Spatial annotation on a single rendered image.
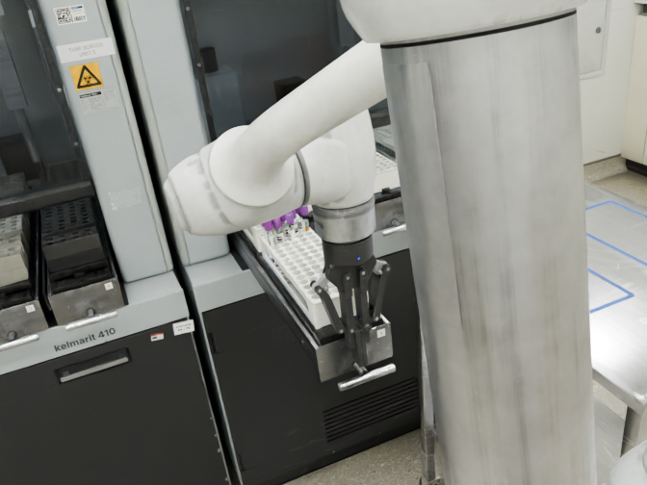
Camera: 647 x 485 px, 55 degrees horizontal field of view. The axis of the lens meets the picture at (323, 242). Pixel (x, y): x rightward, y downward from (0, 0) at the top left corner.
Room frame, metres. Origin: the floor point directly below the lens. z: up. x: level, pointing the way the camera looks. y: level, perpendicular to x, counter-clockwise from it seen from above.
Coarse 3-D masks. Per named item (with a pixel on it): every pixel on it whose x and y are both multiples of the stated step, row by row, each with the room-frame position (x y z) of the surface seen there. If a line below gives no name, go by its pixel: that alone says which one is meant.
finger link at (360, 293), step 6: (360, 270) 0.81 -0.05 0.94; (366, 270) 0.81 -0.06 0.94; (360, 276) 0.80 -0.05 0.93; (366, 276) 0.81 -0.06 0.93; (360, 282) 0.81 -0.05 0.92; (366, 282) 0.81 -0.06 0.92; (354, 288) 0.83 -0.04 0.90; (360, 288) 0.81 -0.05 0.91; (366, 288) 0.81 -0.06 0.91; (354, 294) 0.83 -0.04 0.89; (360, 294) 0.81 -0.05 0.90; (366, 294) 0.81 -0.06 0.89; (360, 300) 0.81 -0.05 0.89; (366, 300) 0.81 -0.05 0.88; (360, 306) 0.81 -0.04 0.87; (366, 306) 0.81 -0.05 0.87; (360, 312) 0.82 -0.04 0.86; (366, 312) 0.81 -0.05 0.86; (366, 318) 0.81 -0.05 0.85; (366, 324) 0.81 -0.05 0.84; (366, 330) 0.80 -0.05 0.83
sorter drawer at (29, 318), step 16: (32, 272) 1.20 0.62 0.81; (32, 288) 1.13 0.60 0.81; (0, 304) 1.07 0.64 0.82; (16, 304) 1.07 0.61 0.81; (32, 304) 1.08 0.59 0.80; (0, 320) 1.06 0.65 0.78; (16, 320) 1.07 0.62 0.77; (32, 320) 1.07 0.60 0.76; (0, 336) 1.05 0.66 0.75; (16, 336) 1.06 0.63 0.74; (32, 336) 1.04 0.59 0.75
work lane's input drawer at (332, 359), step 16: (240, 240) 1.24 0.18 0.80; (256, 256) 1.15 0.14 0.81; (256, 272) 1.13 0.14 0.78; (272, 272) 1.05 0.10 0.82; (272, 288) 1.02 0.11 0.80; (288, 304) 0.95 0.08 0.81; (288, 320) 0.95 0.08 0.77; (304, 320) 0.89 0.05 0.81; (384, 320) 0.87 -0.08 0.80; (304, 336) 0.86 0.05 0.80; (320, 336) 0.83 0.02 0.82; (336, 336) 0.83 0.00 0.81; (384, 336) 0.85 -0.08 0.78; (320, 352) 0.81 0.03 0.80; (336, 352) 0.82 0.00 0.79; (368, 352) 0.84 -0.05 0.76; (384, 352) 0.85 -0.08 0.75; (320, 368) 0.81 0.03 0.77; (336, 368) 0.82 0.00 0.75; (352, 368) 0.83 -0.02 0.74; (384, 368) 0.81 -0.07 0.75; (352, 384) 0.78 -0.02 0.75
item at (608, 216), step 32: (608, 192) 1.21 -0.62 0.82; (608, 224) 1.07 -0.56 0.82; (640, 224) 1.05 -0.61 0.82; (608, 256) 0.95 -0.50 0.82; (640, 256) 0.94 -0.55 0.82; (608, 288) 0.86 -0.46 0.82; (640, 288) 0.85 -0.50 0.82; (416, 320) 1.14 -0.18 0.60; (608, 320) 0.77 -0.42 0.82; (640, 320) 0.76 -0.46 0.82; (608, 352) 0.70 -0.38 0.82; (640, 352) 0.69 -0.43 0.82; (608, 384) 0.64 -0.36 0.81; (640, 384) 0.63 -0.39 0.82; (608, 416) 1.10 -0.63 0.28; (640, 416) 0.59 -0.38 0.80; (608, 448) 1.01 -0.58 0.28
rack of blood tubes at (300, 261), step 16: (288, 240) 1.10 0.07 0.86; (304, 240) 1.09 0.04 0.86; (320, 240) 1.07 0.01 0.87; (272, 256) 1.05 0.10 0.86; (288, 256) 1.02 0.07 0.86; (304, 256) 1.01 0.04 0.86; (320, 256) 1.02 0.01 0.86; (288, 272) 0.96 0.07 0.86; (304, 272) 0.96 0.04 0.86; (320, 272) 0.96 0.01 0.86; (288, 288) 0.98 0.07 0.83; (304, 288) 0.91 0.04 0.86; (336, 288) 0.89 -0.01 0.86; (304, 304) 0.94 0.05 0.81; (320, 304) 0.85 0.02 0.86; (336, 304) 0.86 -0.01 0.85; (352, 304) 0.87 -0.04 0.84; (320, 320) 0.85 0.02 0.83
